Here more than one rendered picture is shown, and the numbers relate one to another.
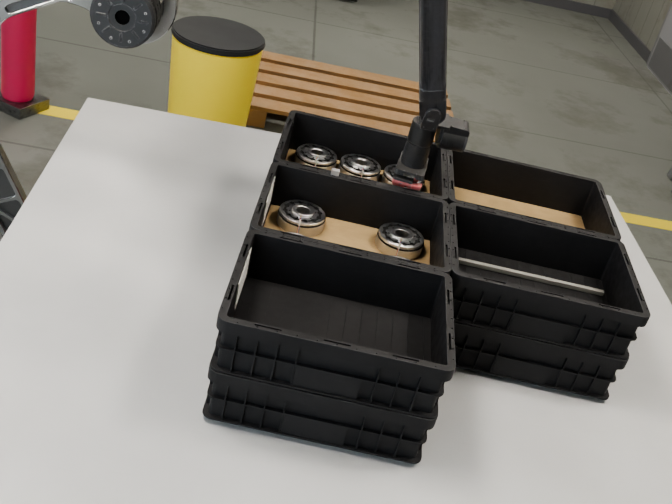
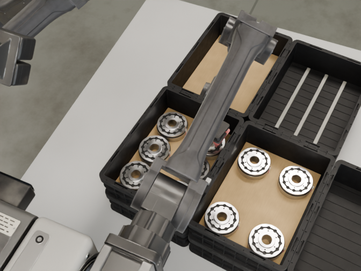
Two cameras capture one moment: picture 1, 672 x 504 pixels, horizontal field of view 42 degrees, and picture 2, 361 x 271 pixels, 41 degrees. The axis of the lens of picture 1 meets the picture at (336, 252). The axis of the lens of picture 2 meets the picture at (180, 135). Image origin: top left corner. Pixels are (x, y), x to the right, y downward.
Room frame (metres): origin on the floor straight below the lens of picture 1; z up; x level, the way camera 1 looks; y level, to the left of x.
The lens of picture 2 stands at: (1.40, 0.64, 2.19)
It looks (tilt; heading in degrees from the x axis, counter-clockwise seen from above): 56 degrees down; 304
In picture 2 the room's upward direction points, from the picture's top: 3 degrees counter-clockwise
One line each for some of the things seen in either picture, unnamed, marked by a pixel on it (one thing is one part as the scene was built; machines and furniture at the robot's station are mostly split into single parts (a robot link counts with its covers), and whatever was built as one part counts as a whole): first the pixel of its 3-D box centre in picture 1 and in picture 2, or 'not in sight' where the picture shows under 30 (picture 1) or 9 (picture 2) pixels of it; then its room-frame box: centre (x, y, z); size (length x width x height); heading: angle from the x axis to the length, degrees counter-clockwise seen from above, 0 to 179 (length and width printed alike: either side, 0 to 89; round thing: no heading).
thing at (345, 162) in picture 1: (360, 164); (154, 148); (1.95, -0.01, 0.86); 0.10 x 0.10 x 0.01
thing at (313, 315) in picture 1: (336, 322); (359, 244); (1.27, -0.03, 0.87); 0.40 x 0.30 x 0.11; 92
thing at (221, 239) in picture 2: (354, 217); (263, 190); (1.57, -0.02, 0.92); 0.40 x 0.30 x 0.02; 92
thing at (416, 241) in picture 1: (401, 235); (254, 161); (1.65, -0.13, 0.86); 0.10 x 0.10 x 0.01
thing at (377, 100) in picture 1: (344, 103); not in sight; (4.29, 0.15, 0.05); 1.19 x 0.82 x 0.11; 95
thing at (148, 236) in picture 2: not in sight; (145, 242); (1.62, 0.43, 1.45); 0.09 x 0.08 x 0.12; 8
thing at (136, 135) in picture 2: (359, 175); (174, 157); (1.87, -0.01, 0.87); 0.40 x 0.30 x 0.11; 92
